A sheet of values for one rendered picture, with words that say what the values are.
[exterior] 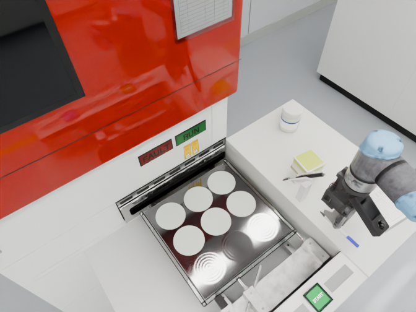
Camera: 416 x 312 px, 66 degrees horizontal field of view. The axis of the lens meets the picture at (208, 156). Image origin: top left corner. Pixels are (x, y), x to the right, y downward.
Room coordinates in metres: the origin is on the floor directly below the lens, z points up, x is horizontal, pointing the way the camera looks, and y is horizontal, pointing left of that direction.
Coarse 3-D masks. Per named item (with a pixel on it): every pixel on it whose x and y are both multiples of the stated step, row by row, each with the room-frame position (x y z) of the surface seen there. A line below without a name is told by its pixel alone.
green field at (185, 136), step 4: (200, 124) 0.71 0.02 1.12; (204, 124) 0.72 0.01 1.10; (192, 128) 0.69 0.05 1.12; (196, 128) 0.70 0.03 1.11; (200, 128) 0.71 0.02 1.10; (204, 128) 0.72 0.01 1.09; (184, 132) 0.68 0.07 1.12; (188, 132) 0.68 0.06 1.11; (192, 132) 0.69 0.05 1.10; (196, 132) 0.70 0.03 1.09; (180, 136) 0.67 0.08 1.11; (184, 136) 0.68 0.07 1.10; (188, 136) 0.68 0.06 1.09; (192, 136) 0.69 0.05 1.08; (180, 140) 0.67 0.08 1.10; (184, 140) 0.67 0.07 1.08
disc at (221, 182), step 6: (216, 174) 0.66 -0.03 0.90; (222, 174) 0.66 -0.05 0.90; (228, 174) 0.66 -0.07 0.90; (210, 180) 0.64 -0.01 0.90; (216, 180) 0.64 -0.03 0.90; (222, 180) 0.64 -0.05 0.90; (228, 180) 0.64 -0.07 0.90; (234, 180) 0.63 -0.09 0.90; (210, 186) 0.61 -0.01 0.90; (216, 186) 0.61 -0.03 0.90; (222, 186) 0.61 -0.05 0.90; (228, 186) 0.61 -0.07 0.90; (234, 186) 0.61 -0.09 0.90; (216, 192) 0.59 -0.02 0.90; (222, 192) 0.59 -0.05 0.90; (228, 192) 0.59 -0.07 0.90
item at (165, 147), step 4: (164, 144) 0.63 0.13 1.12; (168, 144) 0.64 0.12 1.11; (160, 148) 0.62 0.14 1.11; (164, 148) 0.63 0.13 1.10; (168, 148) 0.64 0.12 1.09; (152, 152) 0.61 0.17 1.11; (156, 152) 0.61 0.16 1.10; (160, 152) 0.62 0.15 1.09; (164, 152) 0.63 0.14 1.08; (144, 156) 0.59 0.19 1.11; (148, 156) 0.60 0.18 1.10; (152, 156) 0.61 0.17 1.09; (156, 156) 0.61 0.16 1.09; (144, 160) 0.59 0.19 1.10; (148, 160) 0.60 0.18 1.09
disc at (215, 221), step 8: (216, 208) 0.53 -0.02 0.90; (208, 216) 0.50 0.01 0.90; (216, 216) 0.50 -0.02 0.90; (224, 216) 0.49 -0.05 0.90; (208, 224) 0.47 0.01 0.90; (216, 224) 0.47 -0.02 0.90; (224, 224) 0.47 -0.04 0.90; (208, 232) 0.44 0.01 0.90; (216, 232) 0.44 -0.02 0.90; (224, 232) 0.44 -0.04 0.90
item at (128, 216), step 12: (204, 156) 0.72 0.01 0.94; (192, 168) 0.67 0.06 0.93; (204, 168) 0.71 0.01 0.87; (168, 180) 0.62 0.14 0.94; (192, 180) 0.67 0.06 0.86; (144, 192) 0.57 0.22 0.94; (156, 192) 0.59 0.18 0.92; (168, 192) 0.61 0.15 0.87; (132, 204) 0.53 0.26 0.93; (144, 204) 0.57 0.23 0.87; (132, 216) 0.53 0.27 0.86
